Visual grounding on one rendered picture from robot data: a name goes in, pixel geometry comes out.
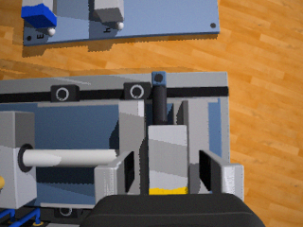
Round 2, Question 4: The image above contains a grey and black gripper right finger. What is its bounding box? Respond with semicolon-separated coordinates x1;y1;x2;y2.
199;149;244;201

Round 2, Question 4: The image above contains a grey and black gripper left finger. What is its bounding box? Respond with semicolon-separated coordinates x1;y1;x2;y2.
94;151;134;204

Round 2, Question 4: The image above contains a grey metal block with yellow end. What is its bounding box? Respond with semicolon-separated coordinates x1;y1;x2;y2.
148;125;187;194

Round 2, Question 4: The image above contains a grey metal blank with green end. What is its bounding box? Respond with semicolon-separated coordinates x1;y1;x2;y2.
95;0;124;23

